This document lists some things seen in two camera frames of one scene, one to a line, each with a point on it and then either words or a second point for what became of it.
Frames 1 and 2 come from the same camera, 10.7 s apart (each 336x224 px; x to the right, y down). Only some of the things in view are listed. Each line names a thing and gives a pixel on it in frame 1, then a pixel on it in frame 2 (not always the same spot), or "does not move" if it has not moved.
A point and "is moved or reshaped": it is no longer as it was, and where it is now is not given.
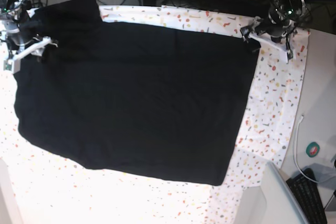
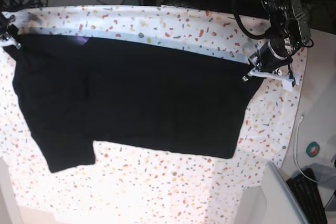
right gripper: (274, 24) → (274, 54)
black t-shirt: (133, 98) is moved or reshaped
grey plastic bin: (272, 202) does not move
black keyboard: (307, 195) does not move
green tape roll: (312, 149) does not move
